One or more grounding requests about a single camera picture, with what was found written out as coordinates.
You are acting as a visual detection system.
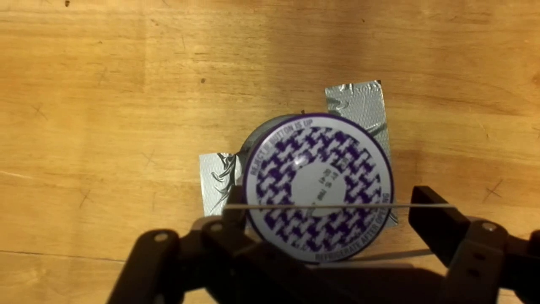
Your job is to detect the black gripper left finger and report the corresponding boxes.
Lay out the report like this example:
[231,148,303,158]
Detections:
[106,183,300,304]

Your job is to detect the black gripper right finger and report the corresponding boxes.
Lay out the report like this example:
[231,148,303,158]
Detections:
[408,183,540,304]

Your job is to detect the grey duct tape piece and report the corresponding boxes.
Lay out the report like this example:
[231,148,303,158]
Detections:
[324,79,396,226]
[197,150,246,219]

